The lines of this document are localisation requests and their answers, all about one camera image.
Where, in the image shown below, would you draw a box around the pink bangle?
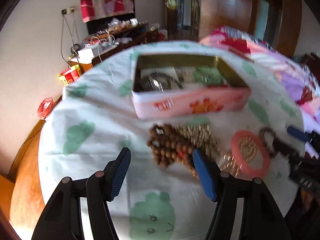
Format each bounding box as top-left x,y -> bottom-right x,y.
231,130 -> 270,179

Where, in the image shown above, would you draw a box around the silver wrist watch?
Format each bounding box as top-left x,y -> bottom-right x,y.
140,72 -> 183,92

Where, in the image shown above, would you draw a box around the wall power socket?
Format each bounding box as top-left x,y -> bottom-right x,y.
61,7 -> 75,15

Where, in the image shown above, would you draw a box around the white green cloud cloth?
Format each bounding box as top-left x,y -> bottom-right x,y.
37,39 -> 313,240

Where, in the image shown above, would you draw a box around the white box appliance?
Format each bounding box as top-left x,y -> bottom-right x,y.
78,46 -> 100,61

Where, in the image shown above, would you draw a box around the green jade bangle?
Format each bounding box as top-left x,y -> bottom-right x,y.
193,66 -> 223,86

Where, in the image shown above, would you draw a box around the hanging power cables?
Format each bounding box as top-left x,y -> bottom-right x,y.
60,13 -> 81,66

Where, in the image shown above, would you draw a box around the wooden tv cabinet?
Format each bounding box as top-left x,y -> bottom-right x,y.
68,23 -> 165,72

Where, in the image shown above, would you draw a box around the red lined waste basket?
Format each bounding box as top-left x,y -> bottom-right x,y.
37,98 -> 55,120

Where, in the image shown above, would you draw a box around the pearl bracelet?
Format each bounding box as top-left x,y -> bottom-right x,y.
220,136 -> 258,176

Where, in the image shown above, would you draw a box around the wooden wardrobe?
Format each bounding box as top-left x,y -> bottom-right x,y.
164,0 -> 303,55

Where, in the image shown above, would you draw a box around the pink patchwork quilt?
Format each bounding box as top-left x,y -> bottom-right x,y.
199,25 -> 319,122

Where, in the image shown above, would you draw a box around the gold bead necklace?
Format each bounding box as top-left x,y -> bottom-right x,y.
176,123 -> 221,160

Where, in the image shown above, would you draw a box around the brown wooden bead mala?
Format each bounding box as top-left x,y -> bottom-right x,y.
146,124 -> 199,178

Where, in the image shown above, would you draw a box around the television with patchwork cover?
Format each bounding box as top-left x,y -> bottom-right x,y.
80,0 -> 136,34

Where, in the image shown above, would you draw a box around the pink cookie tin box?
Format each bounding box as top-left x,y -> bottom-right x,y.
132,54 -> 251,120

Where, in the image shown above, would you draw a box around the red yellow carton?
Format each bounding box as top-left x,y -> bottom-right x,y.
58,64 -> 82,86

